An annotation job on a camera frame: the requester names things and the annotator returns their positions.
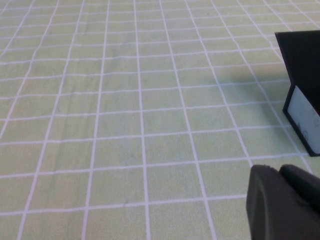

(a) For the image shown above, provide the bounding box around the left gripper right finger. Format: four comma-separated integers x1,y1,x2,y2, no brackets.
278,164,320,214

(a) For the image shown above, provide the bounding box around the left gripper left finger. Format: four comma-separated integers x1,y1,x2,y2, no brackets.
245,164,320,240

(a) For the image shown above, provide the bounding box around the black printed glasses case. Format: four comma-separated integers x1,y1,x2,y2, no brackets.
274,30,320,158

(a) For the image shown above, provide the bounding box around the green checkered tablecloth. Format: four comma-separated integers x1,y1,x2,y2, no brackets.
0,0,320,240

